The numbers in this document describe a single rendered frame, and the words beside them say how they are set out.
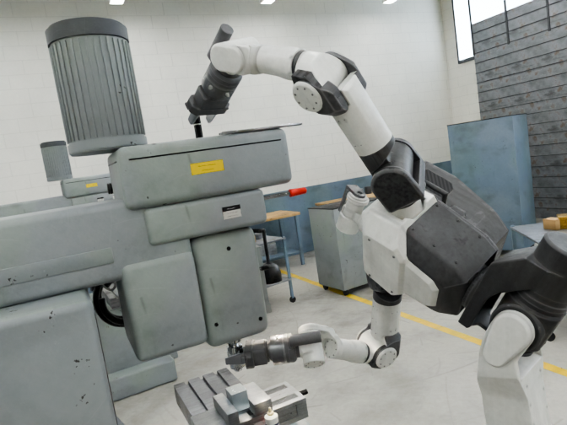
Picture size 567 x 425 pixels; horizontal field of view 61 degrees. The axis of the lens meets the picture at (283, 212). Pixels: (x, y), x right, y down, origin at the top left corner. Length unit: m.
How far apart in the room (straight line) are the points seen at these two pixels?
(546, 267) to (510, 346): 0.19
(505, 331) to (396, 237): 0.31
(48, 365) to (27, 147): 6.81
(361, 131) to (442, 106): 9.92
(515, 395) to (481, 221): 0.40
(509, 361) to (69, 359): 0.96
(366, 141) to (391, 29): 9.39
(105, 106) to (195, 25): 7.34
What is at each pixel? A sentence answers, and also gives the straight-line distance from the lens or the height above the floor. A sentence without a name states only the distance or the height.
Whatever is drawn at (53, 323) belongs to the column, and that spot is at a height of 1.53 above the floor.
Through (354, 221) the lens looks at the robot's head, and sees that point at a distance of 1.36.
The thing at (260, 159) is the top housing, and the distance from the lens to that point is 1.34.
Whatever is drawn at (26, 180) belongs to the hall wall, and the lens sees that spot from 7.88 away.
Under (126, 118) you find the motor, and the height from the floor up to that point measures 1.96.
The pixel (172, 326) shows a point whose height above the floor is 1.41.
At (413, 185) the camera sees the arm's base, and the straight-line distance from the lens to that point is 1.13.
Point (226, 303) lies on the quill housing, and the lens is 1.37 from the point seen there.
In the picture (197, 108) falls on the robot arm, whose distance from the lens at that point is 1.32.
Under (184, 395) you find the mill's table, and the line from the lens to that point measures 2.02.
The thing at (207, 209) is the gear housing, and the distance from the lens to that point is 1.30.
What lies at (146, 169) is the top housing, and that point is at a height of 1.83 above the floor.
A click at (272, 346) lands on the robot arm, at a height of 1.26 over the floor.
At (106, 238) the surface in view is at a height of 1.67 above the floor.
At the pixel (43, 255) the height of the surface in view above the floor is 1.66.
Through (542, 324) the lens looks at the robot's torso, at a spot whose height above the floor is 1.38.
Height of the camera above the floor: 1.81
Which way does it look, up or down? 7 degrees down
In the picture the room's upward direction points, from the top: 9 degrees counter-clockwise
